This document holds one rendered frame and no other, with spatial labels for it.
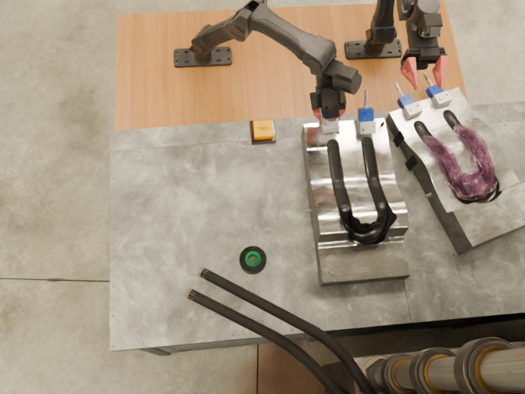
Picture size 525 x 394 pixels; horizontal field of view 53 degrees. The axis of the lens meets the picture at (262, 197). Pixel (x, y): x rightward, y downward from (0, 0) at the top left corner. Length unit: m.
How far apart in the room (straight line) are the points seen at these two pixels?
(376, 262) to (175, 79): 0.91
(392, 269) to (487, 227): 0.30
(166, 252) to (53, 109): 1.42
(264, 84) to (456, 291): 0.91
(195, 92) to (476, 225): 0.99
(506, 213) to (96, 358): 1.72
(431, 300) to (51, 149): 1.90
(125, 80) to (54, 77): 1.11
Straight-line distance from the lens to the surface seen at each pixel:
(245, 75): 1.88
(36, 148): 2.82
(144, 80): 1.90
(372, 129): 1.68
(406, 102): 1.82
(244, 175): 1.71
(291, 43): 1.47
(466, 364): 0.91
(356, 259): 1.60
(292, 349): 1.51
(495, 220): 1.70
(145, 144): 1.78
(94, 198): 2.63
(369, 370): 1.59
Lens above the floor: 2.39
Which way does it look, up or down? 71 degrees down
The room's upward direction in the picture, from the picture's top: 4 degrees clockwise
